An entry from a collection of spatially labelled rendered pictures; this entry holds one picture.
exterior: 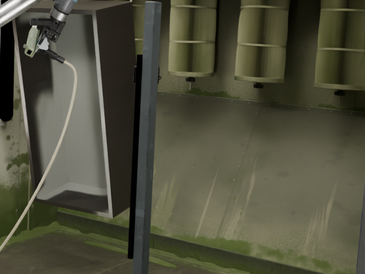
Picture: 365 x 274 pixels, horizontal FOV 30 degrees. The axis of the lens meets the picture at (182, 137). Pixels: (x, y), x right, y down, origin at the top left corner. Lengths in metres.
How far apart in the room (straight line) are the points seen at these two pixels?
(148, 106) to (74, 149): 1.85
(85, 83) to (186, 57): 0.83
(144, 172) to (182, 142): 2.30
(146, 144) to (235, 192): 2.02
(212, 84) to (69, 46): 1.27
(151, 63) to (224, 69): 2.39
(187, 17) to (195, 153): 0.96
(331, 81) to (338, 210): 0.80
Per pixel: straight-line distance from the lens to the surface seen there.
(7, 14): 3.38
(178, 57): 4.78
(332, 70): 4.27
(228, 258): 4.51
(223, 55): 5.03
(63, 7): 3.55
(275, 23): 4.49
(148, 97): 2.68
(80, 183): 4.54
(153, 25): 2.66
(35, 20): 3.60
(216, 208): 4.65
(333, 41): 4.27
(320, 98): 4.72
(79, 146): 4.44
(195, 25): 4.75
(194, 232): 4.65
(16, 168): 4.92
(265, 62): 4.47
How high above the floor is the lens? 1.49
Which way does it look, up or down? 8 degrees down
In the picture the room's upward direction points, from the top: 3 degrees clockwise
